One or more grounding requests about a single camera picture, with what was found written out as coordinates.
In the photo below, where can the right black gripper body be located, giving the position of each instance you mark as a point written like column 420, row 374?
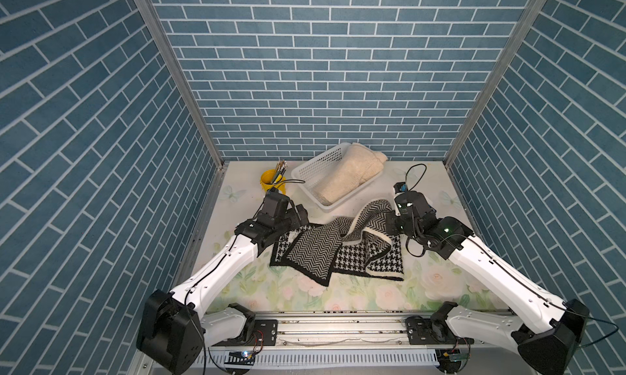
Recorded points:
column 393, row 225

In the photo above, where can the floral table mat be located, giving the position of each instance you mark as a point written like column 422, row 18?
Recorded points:
column 428, row 281

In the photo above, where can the beige knitted scarf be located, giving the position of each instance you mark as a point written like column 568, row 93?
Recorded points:
column 359, row 165

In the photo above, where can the white plastic mesh basket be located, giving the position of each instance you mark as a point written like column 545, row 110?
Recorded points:
column 313, row 171

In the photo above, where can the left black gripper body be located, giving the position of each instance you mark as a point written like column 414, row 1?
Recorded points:
column 288, row 221

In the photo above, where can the black white patterned cloth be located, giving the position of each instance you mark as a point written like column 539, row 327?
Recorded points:
column 364, row 246

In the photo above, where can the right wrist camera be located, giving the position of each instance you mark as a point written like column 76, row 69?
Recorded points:
column 399, row 188

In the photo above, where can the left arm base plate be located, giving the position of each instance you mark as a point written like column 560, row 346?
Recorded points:
column 262, row 332

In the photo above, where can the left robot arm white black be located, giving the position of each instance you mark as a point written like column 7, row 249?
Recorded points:
column 171, row 332

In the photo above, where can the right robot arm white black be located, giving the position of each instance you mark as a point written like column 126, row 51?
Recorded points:
column 543, row 329

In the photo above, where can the aluminium front rail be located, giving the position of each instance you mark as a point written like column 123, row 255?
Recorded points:
column 327, row 330

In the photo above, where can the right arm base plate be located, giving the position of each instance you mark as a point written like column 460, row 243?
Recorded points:
column 425, row 331

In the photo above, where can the yellow cup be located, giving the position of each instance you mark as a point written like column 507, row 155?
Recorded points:
column 271, row 179

